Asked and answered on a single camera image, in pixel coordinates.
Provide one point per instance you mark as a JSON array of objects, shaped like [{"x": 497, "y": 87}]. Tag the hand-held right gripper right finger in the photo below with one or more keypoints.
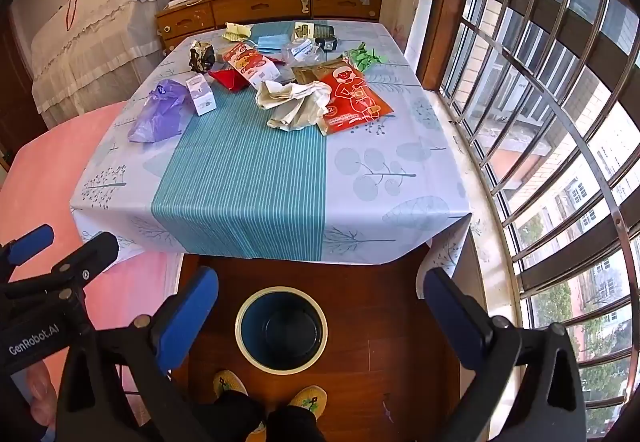
[{"x": 450, "y": 317}]

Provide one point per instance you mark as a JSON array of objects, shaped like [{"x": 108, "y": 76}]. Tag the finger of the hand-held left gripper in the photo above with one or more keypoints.
[
  {"x": 31, "y": 240},
  {"x": 102, "y": 246}
]

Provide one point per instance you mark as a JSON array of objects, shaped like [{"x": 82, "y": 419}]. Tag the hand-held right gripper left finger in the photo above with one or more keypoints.
[{"x": 192, "y": 317}]

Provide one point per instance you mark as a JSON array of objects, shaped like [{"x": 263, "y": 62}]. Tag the blue bin with cream rim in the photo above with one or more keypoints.
[{"x": 280, "y": 332}]

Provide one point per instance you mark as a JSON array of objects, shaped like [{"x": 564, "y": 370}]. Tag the yellow paper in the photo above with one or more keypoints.
[{"x": 236, "y": 31}]

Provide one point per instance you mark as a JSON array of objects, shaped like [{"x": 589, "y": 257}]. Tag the blue face mask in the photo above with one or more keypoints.
[{"x": 272, "y": 43}]

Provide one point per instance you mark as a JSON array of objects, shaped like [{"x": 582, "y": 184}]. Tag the person's left hand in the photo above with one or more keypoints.
[{"x": 39, "y": 392}]

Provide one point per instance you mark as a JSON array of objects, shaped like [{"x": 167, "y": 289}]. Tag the pink blanket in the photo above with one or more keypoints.
[{"x": 50, "y": 171}]

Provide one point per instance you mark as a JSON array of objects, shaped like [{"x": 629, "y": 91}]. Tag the person's left yellow shoe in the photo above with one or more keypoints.
[{"x": 229, "y": 383}]

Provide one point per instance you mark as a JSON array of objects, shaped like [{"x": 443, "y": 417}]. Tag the person's yellow shoe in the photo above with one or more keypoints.
[
  {"x": 229, "y": 383},
  {"x": 310, "y": 399}
]

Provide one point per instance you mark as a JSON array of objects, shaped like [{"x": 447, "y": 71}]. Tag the brown wooden door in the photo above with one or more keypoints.
[{"x": 15, "y": 111}]

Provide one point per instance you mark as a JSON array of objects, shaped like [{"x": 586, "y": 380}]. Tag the purple plastic bag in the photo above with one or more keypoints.
[{"x": 160, "y": 114}]

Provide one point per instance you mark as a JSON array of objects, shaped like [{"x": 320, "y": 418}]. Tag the person's right yellow shoe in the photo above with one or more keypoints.
[{"x": 310, "y": 399}]

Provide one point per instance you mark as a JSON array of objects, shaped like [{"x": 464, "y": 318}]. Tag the person's right leg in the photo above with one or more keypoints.
[{"x": 295, "y": 424}]

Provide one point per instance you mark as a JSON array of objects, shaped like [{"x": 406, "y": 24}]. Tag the leaf printed teal tablecloth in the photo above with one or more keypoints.
[{"x": 240, "y": 171}]

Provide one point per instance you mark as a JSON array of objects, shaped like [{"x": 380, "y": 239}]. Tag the small white box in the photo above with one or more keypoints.
[{"x": 202, "y": 96}]

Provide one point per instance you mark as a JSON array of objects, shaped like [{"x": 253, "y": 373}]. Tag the red paper envelope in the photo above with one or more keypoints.
[{"x": 227, "y": 79}]

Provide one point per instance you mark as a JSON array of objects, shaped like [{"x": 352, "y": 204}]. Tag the white lace covered cabinet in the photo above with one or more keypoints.
[{"x": 95, "y": 36}]

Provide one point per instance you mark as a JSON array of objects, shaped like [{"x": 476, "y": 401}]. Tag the crumpled dark foil wrapper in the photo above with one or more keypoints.
[{"x": 201, "y": 56}]

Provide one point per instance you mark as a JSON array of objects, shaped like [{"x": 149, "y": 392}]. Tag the window with metal grille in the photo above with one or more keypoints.
[{"x": 550, "y": 121}]

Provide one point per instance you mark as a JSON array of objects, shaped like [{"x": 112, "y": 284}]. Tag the red cartoon printed packet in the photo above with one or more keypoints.
[{"x": 357, "y": 101}]

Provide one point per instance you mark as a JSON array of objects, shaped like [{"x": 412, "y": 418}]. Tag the red and white carton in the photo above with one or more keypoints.
[{"x": 247, "y": 61}]

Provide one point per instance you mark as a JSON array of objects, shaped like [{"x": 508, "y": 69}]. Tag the crumpled white paper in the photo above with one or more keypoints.
[{"x": 295, "y": 104}]

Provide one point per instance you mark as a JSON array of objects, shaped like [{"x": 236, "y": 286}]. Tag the brown paper bag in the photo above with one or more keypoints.
[{"x": 310, "y": 73}]

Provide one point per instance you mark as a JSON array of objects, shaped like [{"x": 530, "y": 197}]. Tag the crumpled green paper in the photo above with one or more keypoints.
[{"x": 365, "y": 56}]

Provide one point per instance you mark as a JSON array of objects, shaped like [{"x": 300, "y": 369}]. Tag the clear plastic bag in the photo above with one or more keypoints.
[{"x": 302, "y": 52}]

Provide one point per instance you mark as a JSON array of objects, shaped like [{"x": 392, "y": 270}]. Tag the wooden desk with drawers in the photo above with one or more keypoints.
[{"x": 265, "y": 4}]

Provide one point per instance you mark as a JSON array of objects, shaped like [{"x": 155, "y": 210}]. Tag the dark green and cream box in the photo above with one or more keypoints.
[{"x": 320, "y": 30}]

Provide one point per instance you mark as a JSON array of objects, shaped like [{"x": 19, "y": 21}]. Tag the brown wooden window frame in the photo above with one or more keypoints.
[{"x": 445, "y": 6}]

